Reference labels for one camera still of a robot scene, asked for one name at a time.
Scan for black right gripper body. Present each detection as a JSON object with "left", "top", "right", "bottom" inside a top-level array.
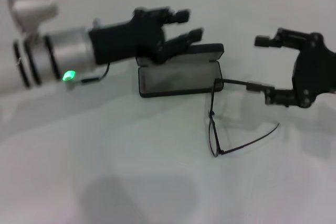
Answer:
[{"left": 291, "top": 31, "right": 336, "bottom": 109}]

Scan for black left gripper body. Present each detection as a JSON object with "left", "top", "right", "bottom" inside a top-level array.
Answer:
[{"left": 88, "top": 7, "right": 172, "bottom": 66}]

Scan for black glasses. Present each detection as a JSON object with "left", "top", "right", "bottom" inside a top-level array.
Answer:
[{"left": 208, "top": 78, "right": 280, "bottom": 158}]

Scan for black glasses case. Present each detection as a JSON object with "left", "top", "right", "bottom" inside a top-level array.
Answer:
[{"left": 135, "top": 42, "right": 225, "bottom": 98}]

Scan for left wrist connector cable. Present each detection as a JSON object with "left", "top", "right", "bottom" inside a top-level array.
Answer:
[{"left": 66, "top": 62, "right": 110, "bottom": 90}]

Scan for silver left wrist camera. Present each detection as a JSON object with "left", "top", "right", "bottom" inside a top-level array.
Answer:
[{"left": 4, "top": 0, "right": 59, "bottom": 36}]

